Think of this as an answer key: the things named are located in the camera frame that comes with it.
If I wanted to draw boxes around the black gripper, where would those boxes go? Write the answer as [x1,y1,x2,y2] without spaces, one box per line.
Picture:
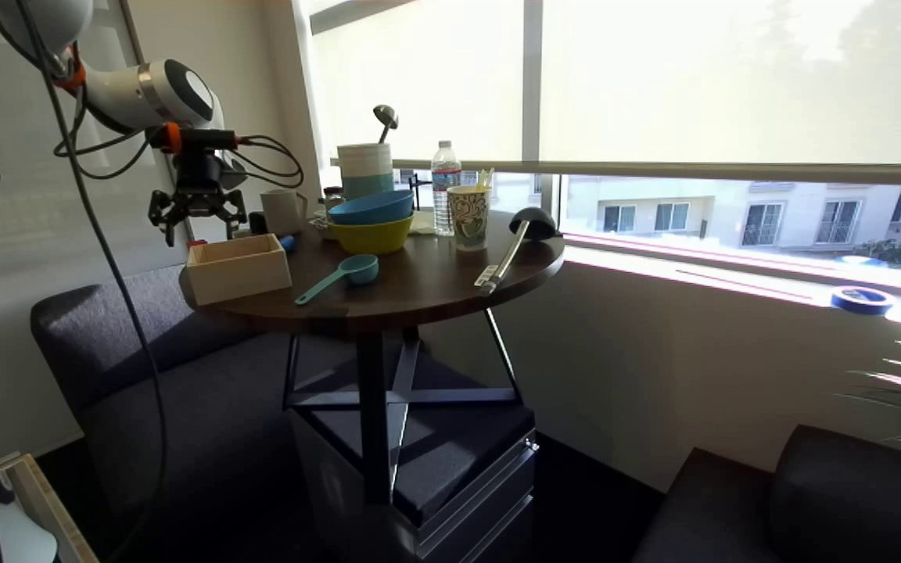
[144,124,254,250]

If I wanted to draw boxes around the cardboard box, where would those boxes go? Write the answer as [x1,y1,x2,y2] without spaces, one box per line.
[180,232,299,314]

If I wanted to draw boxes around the white blue patterned paper cup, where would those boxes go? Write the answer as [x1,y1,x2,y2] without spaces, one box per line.
[257,187,309,240]

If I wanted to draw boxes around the teal plastic spoon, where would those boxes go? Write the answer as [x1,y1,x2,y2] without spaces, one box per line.
[290,250,382,311]

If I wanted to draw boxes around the teal cup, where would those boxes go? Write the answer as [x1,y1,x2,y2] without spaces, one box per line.
[338,169,399,203]

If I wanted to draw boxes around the blue bowl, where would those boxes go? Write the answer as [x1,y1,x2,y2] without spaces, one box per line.
[326,187,416,228]

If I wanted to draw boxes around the white mug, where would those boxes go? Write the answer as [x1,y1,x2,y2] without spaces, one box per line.
[334,141,399,183]

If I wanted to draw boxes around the yellow bowl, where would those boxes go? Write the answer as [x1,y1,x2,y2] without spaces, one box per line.
[326,213,416,259]

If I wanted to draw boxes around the black headed utensil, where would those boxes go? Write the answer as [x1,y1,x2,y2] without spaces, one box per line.
[369,102,404,151]

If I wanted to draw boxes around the grey fabric sofa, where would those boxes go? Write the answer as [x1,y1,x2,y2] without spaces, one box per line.
[29,262,369,563]

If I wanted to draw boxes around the clear water bottle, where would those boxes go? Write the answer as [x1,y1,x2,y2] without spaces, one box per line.
[430,138,468,234]

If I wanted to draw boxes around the patterned drinking cup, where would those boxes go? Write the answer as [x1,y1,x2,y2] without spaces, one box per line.
[446,166,498,253]

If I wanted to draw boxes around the grey metal cabinet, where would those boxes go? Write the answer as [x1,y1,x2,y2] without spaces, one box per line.
[288,416,545,563]

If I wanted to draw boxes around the blue dish on sill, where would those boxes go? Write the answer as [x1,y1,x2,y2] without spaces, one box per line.
[830,281,895,319]

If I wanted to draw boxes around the black ottoman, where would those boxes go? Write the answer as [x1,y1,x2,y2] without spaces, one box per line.
[629,422,901,563]

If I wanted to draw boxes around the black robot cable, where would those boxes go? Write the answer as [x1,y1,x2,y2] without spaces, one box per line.
[38,42,309,563]

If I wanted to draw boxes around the black metal table frame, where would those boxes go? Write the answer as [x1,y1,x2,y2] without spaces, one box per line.
[279,308,526,511]

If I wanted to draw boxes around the black brush wooden handle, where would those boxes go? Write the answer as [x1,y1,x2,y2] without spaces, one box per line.
[473,203,563,294]

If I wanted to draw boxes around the white window frame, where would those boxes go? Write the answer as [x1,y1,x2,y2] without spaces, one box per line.
[290,0,901,308]

